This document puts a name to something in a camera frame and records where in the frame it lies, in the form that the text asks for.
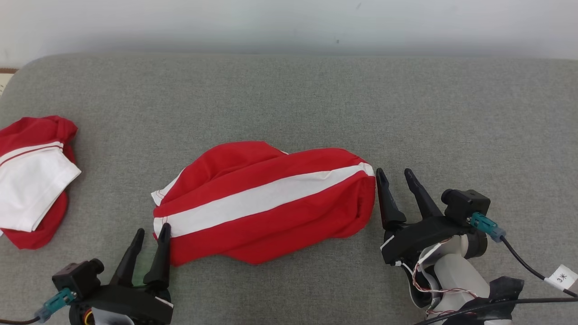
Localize beige brown-edged mat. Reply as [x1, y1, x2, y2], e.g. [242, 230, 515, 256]
[0, 68, 19, 98]

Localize white cable tag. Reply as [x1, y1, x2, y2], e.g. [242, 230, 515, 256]
[544, 265, 578, 292]

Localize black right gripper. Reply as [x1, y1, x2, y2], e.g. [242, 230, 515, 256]
[375, 168, 471, 267]

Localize red jersey with white sleeves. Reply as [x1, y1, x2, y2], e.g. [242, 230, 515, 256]
[0, 115, 82, 250]

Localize red shorts with white stripe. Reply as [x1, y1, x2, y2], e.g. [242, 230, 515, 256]
[151, 141, 377, 267]

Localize thin black cable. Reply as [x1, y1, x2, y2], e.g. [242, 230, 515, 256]
[415, 296, 578, 325]
[0, 316, 42, 325]
[499, 237, 578, 298]

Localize red white wire bundle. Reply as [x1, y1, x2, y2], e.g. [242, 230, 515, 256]
[401, 261, 480, 317]

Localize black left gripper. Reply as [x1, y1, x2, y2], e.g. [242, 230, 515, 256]
[69, 223, 175, 325]

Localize teal cable connector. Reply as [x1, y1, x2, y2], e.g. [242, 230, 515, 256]
[35, 288, 78, 324]
[469, 212, 507, 243]

